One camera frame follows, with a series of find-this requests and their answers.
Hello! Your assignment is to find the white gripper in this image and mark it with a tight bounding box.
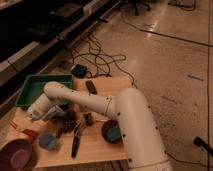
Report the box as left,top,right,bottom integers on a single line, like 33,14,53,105
42,105,65,121

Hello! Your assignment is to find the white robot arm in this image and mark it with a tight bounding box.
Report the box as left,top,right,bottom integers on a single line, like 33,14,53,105
27,81,173,171

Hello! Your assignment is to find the blue plastic cup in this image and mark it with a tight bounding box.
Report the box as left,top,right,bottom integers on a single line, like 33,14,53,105
39,133,57,151

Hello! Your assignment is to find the red yellow pepper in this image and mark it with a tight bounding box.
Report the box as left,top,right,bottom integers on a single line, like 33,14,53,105
22,129,38,139

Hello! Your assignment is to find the brown toy clump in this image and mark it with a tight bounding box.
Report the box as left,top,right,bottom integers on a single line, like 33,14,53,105
56,111,76,139

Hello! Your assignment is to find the green plastic tray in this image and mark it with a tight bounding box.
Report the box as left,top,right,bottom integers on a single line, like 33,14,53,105
15,74,73,109

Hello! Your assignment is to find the wooden board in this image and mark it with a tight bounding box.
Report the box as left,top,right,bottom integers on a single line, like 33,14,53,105
4,76,132,168

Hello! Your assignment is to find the black rectangular remote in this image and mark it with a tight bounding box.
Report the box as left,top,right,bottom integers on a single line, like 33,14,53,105
85,80,97,94

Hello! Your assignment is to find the black power adapter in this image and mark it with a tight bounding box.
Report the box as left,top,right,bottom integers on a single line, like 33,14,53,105
71,64,87,78

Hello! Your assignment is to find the purple plastic bowl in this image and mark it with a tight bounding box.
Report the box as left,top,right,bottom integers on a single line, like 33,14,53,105
0,139,32,171

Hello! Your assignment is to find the dark round bowl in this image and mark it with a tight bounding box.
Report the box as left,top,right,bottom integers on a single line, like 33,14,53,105
101,120,121,144

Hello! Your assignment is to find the black office chair base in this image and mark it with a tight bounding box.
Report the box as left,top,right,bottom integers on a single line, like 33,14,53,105
117,0,151,16

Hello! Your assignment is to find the black object at right edge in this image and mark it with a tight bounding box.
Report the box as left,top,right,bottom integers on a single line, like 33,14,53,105
193,136,213,156

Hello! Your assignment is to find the black tangled cable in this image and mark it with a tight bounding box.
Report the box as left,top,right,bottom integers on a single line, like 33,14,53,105
56,33,213,167

